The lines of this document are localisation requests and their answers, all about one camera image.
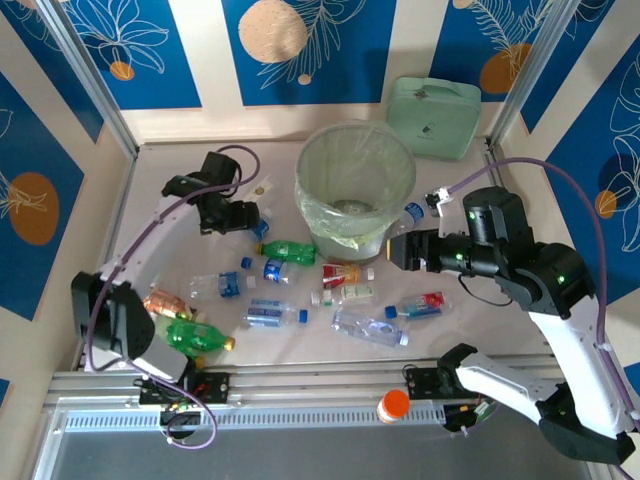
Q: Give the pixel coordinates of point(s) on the small blue label bottle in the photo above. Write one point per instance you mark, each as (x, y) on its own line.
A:
(414, 212)
(262, 231)

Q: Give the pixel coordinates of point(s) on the slim clear tube bottle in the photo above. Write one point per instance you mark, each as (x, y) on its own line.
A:
(261, 188)

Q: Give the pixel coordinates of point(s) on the blue round logo bottle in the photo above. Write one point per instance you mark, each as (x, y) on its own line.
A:
(274, 271)

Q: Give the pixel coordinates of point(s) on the green soda bottle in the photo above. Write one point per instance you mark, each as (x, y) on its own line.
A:
(292, 252)

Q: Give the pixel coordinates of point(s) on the red blue label bottle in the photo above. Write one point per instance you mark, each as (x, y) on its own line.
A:
(425, 302)

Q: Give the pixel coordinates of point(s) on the small green white label bottle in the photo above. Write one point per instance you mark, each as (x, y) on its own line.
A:
(355, 292)

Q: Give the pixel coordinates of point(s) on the clear bottle white cap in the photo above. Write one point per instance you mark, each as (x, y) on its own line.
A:
(227, 285)

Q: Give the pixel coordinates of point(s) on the large clear water bottle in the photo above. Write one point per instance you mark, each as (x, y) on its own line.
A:
(370, 327)

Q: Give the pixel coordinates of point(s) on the blue label bottle blue cap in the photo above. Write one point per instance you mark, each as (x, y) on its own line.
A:
(270, 314)

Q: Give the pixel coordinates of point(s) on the copper coloured plastic bottle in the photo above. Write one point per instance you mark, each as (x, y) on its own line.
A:
(167, 304)

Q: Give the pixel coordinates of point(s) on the green bottle yellow cap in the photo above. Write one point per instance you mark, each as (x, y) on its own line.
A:
(197, 336)

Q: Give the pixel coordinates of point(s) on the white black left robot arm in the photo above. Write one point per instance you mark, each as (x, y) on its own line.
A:
(155, 240)

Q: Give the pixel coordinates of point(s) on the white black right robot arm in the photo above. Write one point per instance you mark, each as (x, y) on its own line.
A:
(575, 350)

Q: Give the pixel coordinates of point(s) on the grey round waste bin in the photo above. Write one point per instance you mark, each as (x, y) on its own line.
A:
(370, 245)

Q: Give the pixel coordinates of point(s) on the green plastic bin liner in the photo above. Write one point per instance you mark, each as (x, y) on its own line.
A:
(310, 210)

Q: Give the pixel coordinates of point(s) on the red orange label bottle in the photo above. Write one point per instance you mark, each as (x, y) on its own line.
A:
(340, 274)

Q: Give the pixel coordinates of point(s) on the mint green zipper case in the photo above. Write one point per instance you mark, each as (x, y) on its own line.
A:
(435, 120)

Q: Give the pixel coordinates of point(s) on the orange lid pill bottle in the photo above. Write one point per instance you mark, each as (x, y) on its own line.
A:
(393, 405)

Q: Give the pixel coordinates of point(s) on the grey metal panel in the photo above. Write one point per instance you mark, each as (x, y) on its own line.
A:
(320, 457)

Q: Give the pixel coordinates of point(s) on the aluminium side rail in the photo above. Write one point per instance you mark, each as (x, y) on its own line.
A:
(500, 177)

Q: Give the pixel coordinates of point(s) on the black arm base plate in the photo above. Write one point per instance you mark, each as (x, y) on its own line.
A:
(217, 387)
(417, 384)

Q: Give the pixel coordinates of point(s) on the aluminium front rail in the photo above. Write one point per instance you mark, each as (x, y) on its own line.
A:
(320, 385)

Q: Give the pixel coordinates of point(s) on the aluminium frame post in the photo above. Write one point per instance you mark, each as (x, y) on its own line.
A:
(92, 75)
(528, 75)

